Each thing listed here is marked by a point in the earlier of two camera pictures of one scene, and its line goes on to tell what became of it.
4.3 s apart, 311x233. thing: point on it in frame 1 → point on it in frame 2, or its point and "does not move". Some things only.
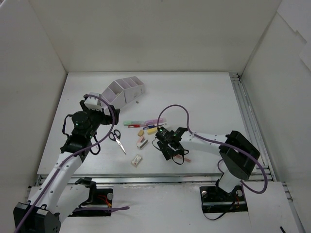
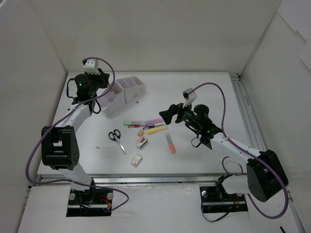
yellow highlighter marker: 151,131 does not move
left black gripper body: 103,113 → 101,77
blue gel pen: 149,126 does not move
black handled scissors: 115,136 does not move
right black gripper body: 166,147 → 179,113
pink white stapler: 142,142 does not move
